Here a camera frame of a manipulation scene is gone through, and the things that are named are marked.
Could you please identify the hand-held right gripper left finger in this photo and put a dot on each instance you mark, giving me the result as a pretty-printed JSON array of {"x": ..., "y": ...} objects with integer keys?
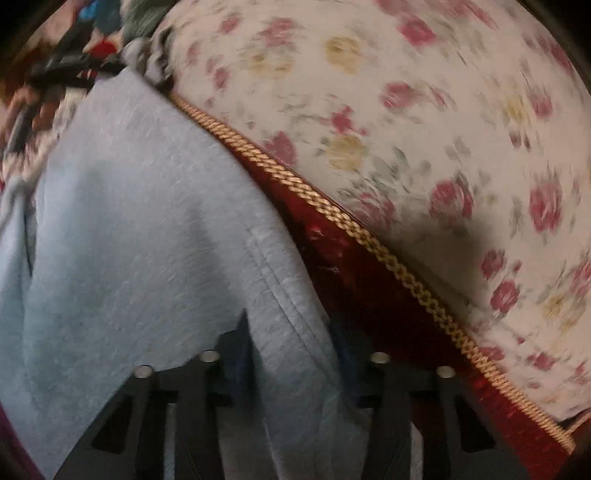
[{"x": 240, "y": 364}]

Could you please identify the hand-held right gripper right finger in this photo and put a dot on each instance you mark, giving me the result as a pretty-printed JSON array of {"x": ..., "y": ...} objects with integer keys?
[{"x": 346, "y": 364}]

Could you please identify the grey pants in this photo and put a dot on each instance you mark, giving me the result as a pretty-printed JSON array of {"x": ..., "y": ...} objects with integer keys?
[{"x": 138, "y": 207}]

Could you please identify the red cream patterned blanket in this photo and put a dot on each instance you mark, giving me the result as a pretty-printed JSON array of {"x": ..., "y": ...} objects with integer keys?
[{"x": 369, "y": 295}]

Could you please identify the green fuzzy cardigan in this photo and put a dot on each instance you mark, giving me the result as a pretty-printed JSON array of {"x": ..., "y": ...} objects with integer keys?
[{"x": 143, "y": 18}]

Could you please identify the floral bedsheet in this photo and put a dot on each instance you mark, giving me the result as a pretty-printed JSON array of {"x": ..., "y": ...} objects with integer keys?
[{"x": 415, "y": 138}]

